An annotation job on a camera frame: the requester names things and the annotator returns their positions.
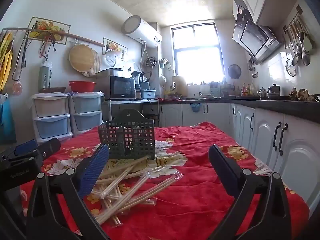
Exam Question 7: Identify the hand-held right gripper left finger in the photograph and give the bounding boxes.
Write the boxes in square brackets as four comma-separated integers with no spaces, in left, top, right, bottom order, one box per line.
[26,144,110,240]

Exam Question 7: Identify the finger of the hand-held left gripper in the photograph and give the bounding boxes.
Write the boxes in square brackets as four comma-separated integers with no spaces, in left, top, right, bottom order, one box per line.
[37,137,61,159]
[14,139,38,155]

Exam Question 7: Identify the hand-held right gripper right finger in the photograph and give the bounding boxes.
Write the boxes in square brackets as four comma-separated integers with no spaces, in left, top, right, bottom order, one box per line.
[207,144,292,240]

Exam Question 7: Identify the pile of chopsticks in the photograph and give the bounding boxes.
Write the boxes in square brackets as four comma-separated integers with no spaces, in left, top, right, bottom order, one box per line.
[90,151,188,227]

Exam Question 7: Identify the dark green utensil basket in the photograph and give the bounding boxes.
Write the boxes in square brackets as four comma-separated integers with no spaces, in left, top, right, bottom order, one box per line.
[98,109,156,160]

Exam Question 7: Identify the row of hanging kitchen utensils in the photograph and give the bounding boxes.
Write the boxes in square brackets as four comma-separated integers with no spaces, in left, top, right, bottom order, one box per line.
[282,5,317,77]

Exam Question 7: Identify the beige and blue drawer unit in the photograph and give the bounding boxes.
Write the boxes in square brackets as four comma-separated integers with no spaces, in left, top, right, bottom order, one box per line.
[31,93,73,143]

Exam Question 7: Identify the blue cloth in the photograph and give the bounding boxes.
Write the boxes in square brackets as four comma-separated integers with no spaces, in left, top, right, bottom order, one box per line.
[0,97,15,144]

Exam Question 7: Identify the red floral blanket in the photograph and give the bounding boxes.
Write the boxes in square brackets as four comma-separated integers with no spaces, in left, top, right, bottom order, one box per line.
[20,121,310,240]

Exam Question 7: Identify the grey-blue drawer unit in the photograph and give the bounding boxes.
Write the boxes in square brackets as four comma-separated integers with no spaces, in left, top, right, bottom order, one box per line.
[71,92,104,133]

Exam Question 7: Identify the white base cabinets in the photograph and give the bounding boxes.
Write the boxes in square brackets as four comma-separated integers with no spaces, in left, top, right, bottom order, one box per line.
[159,102,320,208]

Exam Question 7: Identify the brown wicker basket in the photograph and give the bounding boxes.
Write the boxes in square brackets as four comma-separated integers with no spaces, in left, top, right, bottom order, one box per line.
[39,87,67,94]

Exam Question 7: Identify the pink hanging strainer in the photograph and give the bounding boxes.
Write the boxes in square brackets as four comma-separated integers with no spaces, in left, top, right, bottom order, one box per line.
[12,81,23,96]

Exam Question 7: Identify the metal shelf table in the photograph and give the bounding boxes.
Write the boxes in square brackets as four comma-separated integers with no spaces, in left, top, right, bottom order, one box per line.
[107,99,160,128]

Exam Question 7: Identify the red plastic basin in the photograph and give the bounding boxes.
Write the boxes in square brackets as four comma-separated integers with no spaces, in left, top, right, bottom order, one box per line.
[68,81,97,92]

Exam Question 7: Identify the knife block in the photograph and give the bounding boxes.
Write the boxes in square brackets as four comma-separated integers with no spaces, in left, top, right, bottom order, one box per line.
[209,81,222,97]

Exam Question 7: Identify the group of condiment bottles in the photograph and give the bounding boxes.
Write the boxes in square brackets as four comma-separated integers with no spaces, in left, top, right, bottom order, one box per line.
[236,84,252,96]

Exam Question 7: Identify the black microwave oven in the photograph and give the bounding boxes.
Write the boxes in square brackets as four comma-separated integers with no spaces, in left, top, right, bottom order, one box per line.
[96,75,136,100]

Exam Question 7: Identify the yellow hanging cloth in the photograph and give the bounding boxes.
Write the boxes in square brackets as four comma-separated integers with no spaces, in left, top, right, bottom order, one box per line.
[0,32,13,90]

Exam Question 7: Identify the black countertop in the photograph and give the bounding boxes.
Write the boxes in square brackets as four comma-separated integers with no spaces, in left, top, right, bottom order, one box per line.
[160,96,320,124]

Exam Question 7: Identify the blue plastic box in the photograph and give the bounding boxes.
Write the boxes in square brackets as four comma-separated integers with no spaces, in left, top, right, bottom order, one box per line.
[142,89,156,100]

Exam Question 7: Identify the black blender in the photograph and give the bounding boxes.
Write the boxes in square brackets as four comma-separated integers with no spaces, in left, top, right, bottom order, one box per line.
[132,71,144,99]

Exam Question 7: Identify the hanging tools beside hood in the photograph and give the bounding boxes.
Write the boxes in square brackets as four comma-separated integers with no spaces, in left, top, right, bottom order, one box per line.
[247,58,259,78]

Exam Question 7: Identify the pile of ginger roots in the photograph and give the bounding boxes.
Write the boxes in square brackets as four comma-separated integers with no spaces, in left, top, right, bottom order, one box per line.
[289,88,318,102]

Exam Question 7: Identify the wooden hanging pole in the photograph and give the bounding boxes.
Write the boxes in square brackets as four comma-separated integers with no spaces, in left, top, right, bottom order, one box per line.
[2,27,105,47]

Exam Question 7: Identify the kitchen window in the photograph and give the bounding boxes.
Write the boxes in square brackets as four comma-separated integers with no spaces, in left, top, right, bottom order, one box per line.
[171,22,224,83]

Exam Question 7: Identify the black range hood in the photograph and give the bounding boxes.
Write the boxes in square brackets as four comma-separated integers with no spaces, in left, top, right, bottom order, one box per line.
[232,0,282,65]

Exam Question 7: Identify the white water heater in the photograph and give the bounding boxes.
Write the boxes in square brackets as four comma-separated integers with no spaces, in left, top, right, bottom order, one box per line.
[122,15,162,48]

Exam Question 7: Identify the black hanging cables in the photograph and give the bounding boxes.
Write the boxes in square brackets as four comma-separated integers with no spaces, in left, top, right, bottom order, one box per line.
[37,36,57,59]

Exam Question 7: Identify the small round wall fan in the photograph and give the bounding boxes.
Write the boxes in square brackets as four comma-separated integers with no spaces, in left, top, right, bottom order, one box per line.
[228,64,242,78]

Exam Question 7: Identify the large fruit wall picture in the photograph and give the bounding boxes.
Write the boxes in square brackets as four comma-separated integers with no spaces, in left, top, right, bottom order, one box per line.
[27,17,70,44]

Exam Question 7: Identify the small fruit wall picture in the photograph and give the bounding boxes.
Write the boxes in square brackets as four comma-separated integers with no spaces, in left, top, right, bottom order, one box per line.
[102,37,128,60]

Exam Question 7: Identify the coiled grey hoses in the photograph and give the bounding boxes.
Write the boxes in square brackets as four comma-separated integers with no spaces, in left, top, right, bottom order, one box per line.
[140,41,158,73]

